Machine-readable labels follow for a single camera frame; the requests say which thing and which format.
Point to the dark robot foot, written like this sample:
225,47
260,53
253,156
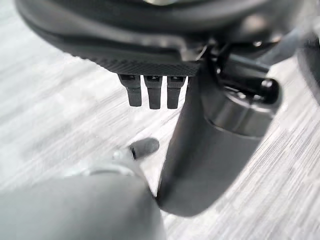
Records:
146,148

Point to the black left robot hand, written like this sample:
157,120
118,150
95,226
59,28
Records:
140,37

